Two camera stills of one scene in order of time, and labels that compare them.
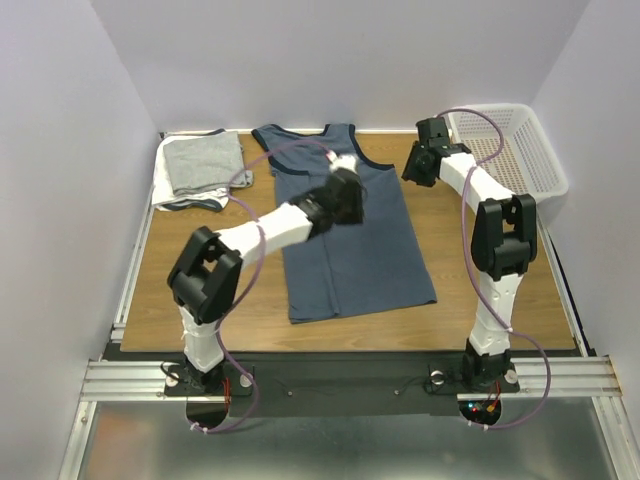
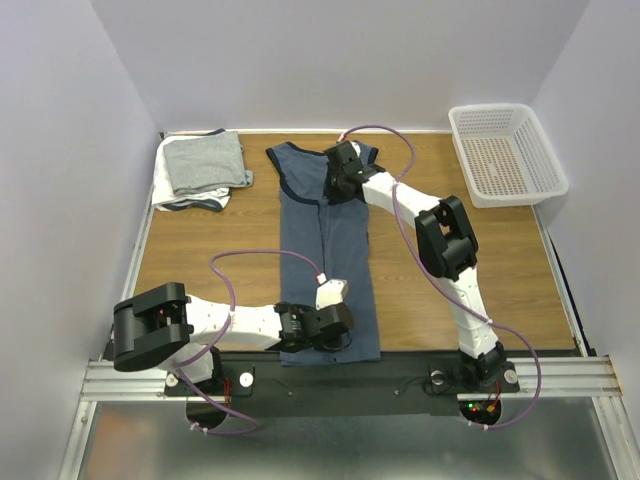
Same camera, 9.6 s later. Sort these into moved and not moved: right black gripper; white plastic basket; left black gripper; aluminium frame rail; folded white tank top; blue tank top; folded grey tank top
Moved: left black gripper; right black gripper; blue tank top
Not moved: white plastic basket; folded grey tank top; folded white tank top; aluminium frame rail
